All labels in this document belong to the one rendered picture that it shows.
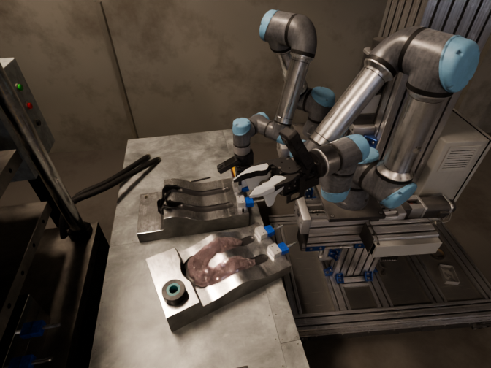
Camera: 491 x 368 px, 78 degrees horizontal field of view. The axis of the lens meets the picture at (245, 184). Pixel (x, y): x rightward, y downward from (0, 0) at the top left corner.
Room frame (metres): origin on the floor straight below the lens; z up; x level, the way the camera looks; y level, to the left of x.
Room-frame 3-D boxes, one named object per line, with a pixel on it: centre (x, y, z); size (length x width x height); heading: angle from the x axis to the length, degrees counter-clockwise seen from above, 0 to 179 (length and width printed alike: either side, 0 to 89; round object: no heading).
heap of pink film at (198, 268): (0.70, 0.10, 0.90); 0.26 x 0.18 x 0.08; 118
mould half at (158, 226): (1.02, 0.25, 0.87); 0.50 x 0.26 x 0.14; 101
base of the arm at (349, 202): (0.89, -0.42, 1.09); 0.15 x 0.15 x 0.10
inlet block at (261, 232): (0.87, -0.11, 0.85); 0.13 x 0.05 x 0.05; 118
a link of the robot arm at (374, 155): (0.89, -0.42, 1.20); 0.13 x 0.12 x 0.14; 30
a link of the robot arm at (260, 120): (1.19, -0.06, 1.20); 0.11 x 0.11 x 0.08; 50
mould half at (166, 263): (0.69, 0.10, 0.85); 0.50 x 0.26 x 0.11; 118
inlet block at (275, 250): (0.78, -0.16, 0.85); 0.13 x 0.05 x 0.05; 118
